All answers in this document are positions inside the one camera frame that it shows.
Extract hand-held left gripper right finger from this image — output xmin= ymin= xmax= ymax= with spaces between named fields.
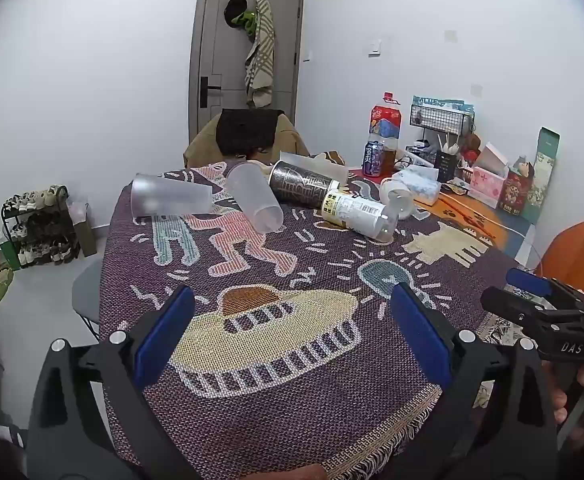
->
xmin=391 ymin=282 xmax=558 ymax=480

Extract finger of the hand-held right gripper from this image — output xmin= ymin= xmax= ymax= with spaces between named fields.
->
xmin=480 ymin=286 xmax=584 ymax=333
xmin=506 ymin=267 xmax=584 ymax=311

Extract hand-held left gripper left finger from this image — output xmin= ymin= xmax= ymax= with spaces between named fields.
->
xmin=26 ymin=285 xmax=196 ymax=480

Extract frosted plastic cup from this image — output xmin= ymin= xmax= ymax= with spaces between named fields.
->
xmin=131 ymin=172 xmax=213 ymax=223
xmin=226 ymin=161 xmax=285 ymax=234

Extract small clear plastic cup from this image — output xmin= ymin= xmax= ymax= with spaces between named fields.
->
xmin=379 ymin=177 xmax=415 ymax=220

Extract white labelled plastic cup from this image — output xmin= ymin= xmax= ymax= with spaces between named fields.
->
xmin=320 ymin=187 xmax=397 ymax=243

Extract dark patterned cup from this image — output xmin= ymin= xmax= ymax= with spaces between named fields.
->
xmin=268 ymin=160 xmax=335 ymax=208

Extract orange chair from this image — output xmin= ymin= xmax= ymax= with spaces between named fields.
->
xmin=540 ymin=220 xmax=584 ymax=301

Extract orange table mat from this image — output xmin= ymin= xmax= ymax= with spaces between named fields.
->
xmin=349 ymin=166 xmax=530 ymax=261

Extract red gift box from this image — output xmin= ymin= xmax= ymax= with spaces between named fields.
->
xmin=500 ymin=167 xmax=535 ymax=216

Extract grey stool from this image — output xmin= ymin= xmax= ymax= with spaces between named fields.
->
xmin=71 ymin=257 xmax=104 ymax=346

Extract pink floral box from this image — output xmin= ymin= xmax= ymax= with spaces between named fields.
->
xmin=469 ymin=165 xmax=506 ymax=210

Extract tall green box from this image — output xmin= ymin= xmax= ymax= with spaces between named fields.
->
xmin=523 ymin=127 xmax=561 ymax=226

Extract brown paper bag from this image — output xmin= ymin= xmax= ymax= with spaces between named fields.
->
xmin=67 ymin=199 xmax=98 ymax=258

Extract printed blanket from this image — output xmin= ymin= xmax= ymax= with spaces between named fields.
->
xmin=99 ymin=160 xmax=522 ymax=480

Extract black utensil holder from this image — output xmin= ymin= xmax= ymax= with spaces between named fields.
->
xmin=434 ymin=132 xmax=460 ymax=183

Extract blue tissue box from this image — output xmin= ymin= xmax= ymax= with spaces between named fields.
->
xmin=391 ymin=166 xmax=443 ymax=207

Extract black shoe rack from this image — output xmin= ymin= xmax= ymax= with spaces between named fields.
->
xmin=0 ymin=185 xmax=80 ymax=268

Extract green paper bag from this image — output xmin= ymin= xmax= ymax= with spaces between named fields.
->
xmin=0 ymin=240 xmax=22 ymax=272

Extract blue drink can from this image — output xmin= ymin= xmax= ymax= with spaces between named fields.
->
xmin=362 ymin=141 xmax=385 ymax=177

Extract brown chair with black cloth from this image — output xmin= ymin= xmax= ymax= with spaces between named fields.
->
xmin=183 ymin=112 xmax=311 ymax=168

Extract red labelled oil bottle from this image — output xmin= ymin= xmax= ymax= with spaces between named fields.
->
xmin=368 ymin=92 xmax=403 ymax=172

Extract black garment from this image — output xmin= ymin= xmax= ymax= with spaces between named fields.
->
xmin=218 ymin=108 xmax=281 ymax=157

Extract black door lock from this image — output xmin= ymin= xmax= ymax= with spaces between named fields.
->
xmin=199 ymin=76 xmax=221 ymax=108

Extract grey door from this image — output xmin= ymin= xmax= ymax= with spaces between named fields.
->
xmin=189 ymin=0 xmax=306 ymax=171

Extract plaid scarf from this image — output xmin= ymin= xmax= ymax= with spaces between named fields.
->
xmin=243 ymin=0 xmax=276 ymax=108

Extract green cloth item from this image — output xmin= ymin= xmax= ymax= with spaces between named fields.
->
xmin=237 ymin=10 xmax=259 ymax=41

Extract black cap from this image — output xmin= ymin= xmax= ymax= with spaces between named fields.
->
xmin=223 ymin=0 xmax=247 ymax=28

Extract white cable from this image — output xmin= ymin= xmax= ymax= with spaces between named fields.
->
xmin=439 ymin=195 xmax=545 ymax=266

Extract black wire basket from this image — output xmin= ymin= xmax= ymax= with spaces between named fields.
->
xmin=409 ymin=103 xmax=475 ymax=137

